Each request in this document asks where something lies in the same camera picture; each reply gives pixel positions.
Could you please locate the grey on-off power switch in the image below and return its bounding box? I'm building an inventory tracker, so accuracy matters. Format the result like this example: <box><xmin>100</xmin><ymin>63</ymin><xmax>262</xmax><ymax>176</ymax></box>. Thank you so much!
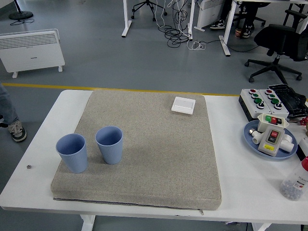
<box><xmin>258</xmin><ymin>125</ymin><xmax>286</xmax><ymax>155</ymax></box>

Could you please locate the person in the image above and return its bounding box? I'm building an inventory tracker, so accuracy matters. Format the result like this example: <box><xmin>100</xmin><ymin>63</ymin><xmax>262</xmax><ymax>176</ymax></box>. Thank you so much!
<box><xmin>210</xmin><ymin>0</ymin><xmax>260</xmax><ymax>39</ymax></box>

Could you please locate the white push-button control box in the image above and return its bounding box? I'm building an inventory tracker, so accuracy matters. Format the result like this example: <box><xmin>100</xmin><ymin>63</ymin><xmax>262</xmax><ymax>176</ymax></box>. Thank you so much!
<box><xmin>257</xmin><ymin>88</ymin><xmax>290</xmax><ymax>118</ymax></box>
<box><xmin>238</xmin><ymin>88</ymin><xmax>274</xmax><ymax>122</ymax></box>

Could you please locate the black tool case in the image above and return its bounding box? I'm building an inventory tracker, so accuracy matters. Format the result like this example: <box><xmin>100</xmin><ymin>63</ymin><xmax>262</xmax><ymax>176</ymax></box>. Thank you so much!
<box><xmin>268</xmin><ymin>83</ymin><xmax>308</xmax><ymax>120</ymax></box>

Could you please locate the black star chair base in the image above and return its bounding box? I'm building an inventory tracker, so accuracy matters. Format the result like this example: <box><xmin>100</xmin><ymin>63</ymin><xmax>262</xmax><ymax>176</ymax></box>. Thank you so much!
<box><xmin>131</xmin><ymin>0</ymin><xmax>168</xmax><ymax>22</ymax></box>

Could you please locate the black floor cable bundle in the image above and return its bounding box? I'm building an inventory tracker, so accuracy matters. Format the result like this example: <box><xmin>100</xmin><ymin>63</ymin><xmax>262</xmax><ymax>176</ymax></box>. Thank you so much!
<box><xmin>157</xmin><ymin>0</ymin><xmax>193</xmax><ymax>48</ymax></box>

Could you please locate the white pipe tee fitting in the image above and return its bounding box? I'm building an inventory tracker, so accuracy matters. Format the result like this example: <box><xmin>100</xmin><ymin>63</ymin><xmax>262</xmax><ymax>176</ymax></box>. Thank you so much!
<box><xmin>279</xmin><ymin>133</ymin><xmax>295</xmax><ymax>153</ymax></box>

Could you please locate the blue ribbed plastic cup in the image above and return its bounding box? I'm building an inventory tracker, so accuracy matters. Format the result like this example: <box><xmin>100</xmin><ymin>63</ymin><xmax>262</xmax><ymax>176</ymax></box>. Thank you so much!
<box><xmin>95</xmin><ymin>126</ymin><xmax>124</xmax><ymax>166</ymax></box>
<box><xmin>55</xmin><ymin>133</ymin><xmax>89</xmax><ymax>174</ymax></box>

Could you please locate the blue plate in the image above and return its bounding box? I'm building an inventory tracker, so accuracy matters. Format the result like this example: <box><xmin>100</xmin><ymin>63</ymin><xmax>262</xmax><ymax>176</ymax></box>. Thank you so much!
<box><xmin>244</xmin><ymin>119</ymin><xmax>299</xmax><ymax>160</ymax></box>

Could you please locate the white floor cable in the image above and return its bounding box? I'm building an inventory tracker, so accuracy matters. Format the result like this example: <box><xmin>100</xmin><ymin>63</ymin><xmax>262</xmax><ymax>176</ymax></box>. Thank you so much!
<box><xmin>186</xmin><ymin>40</ymin><xmax>207</xmax><ymax>51</ymax></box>

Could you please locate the white desk leg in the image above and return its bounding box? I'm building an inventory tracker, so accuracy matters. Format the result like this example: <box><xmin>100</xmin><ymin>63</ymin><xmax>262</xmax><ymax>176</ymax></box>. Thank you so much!
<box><xmin>121</xmin><ymin>0</ymin><xmax>133</xmax><ymax>38</ymax></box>
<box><xmin>187</xmin><ymin>0</ymin><xmax>196</xmax><ymax>40</ymax></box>
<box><xmin>218</xmin><ymin>0</ymin><xmax>238</xmax><ymax>57</ymax></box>

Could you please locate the black office chair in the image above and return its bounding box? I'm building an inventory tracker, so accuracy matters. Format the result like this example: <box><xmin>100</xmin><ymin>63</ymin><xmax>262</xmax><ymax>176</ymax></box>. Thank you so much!
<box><xmin>244</xmin><ymin>23</ymin><xmax>308</xmax><ymax>84</ymax></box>
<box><xmin>282</xmin><ymin>0</ymin><xmax>308</xmax><ymax>26</ymax></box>

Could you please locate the white table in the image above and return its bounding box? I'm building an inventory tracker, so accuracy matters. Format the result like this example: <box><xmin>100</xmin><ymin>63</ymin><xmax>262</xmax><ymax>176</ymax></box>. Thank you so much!
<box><xmin>0</xmin><ymin>90</ymin><xmax>308</xmax><ymax>231</ymax></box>

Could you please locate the black round stand base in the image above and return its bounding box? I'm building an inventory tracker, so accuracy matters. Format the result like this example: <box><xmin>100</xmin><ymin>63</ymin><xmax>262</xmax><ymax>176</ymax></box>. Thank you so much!
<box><xmin>9</xmin><ymin>0</ymin><xmax>34</xmax><ymax>20</ymax></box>

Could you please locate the clear bottle red cap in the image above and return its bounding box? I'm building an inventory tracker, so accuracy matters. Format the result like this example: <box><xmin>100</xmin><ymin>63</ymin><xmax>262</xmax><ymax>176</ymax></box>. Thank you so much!
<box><xmin>280</xmin><ymin>156</ymin><xmax>308</xmax><ymax>202</ymax></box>

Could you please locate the beige three-button switch box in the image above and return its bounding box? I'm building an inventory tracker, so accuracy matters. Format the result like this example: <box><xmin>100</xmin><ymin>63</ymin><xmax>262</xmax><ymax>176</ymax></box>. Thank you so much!
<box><xmin>257</xmin><ymin>113</ymin><xmax>290</xmax><ymax>133</ymax></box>

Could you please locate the large white panel heater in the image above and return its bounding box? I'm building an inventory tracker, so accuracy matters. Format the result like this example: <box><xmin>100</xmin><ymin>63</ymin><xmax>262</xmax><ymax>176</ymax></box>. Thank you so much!
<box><xmin>0</xmin><ymin>28</ymin><xmax>66</xmax><ymax>79</ymax></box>

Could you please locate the grey-brown cushion mat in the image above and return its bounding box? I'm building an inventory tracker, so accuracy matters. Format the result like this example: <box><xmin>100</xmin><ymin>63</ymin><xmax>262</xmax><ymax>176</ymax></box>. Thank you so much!
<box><xmin>50</xmin><ymin>90</ymin><xmax>222</xmax><ymax>211</ymax></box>

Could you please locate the white pipe fitting metal thread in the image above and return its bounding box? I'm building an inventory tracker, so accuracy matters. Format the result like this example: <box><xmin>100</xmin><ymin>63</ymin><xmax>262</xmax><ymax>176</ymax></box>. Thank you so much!
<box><xmin>248</xmin><ymin>128</ymin><xmax>264</xmax><ymax>145</ymax></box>

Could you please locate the white wall switch panel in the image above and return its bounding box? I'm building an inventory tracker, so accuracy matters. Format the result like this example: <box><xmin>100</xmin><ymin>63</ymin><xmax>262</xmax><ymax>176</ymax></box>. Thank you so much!
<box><xmin>171</xmin><ymin>96</ymin><xmax>196</xmax><ymax>116</ymax></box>

